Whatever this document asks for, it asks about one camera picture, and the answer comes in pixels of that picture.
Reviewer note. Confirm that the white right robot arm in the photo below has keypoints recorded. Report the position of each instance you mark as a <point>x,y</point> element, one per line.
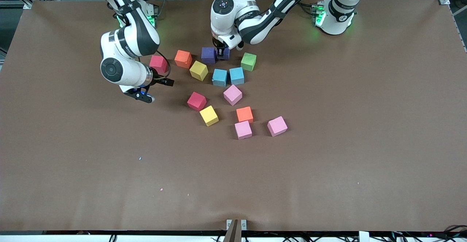
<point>124,70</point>

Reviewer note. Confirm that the dented orange foam cube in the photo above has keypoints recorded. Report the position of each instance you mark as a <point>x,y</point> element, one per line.
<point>183,59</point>

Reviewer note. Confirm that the green foam cube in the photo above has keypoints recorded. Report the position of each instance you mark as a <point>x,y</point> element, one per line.
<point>248,61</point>

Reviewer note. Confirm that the yellow foam cube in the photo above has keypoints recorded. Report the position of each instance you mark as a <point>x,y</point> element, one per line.
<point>209,115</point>
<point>199,70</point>

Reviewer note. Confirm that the red foam cube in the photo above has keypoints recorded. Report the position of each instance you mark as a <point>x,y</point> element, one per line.
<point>160,64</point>
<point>196,100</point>

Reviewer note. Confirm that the metal table clamp bracket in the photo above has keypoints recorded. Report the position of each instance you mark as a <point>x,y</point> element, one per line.
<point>236,225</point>

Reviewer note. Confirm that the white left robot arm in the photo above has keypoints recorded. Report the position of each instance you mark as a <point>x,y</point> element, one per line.
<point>255,26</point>

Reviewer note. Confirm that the light pink foam cube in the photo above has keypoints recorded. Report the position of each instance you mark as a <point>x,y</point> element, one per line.
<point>232,94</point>
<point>243,129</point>
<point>277,125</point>

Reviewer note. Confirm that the chipped blue foam cube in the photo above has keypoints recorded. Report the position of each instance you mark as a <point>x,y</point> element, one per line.
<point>219,77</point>

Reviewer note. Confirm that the aluminium table edge rail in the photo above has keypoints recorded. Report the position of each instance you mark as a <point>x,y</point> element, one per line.
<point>460,26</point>

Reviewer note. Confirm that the purple foam cube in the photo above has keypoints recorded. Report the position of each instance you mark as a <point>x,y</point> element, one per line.
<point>228,54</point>
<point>208,54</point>

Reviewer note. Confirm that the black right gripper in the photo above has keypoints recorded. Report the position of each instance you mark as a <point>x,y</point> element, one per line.
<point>159,79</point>

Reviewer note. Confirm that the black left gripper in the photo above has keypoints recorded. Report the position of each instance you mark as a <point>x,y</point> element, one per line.
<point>220,47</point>

